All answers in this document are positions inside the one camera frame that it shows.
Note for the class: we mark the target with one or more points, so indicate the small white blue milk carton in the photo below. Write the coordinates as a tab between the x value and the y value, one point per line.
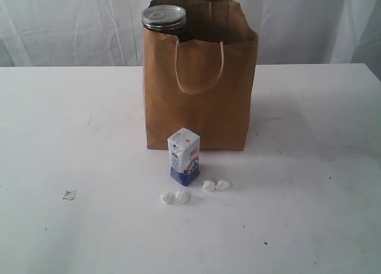
183	147

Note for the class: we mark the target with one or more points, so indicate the dark can with pull-tab lid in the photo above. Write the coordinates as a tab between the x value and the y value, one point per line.
168	19

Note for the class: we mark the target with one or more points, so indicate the brown paper shopping bag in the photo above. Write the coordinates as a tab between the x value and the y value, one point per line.
201	80

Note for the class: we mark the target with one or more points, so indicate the small torn tape scrap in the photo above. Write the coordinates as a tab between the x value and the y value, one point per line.
69	195

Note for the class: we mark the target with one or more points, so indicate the white backdrop curtain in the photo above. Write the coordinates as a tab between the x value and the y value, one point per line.
109	32

